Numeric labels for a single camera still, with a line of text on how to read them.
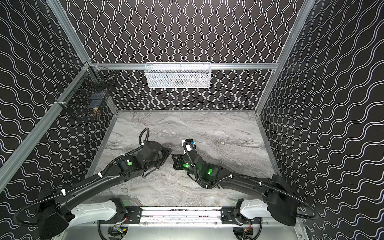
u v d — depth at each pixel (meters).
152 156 0.57
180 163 0.66
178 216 0.75
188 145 0.71
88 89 0.95
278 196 0.42
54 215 0.38
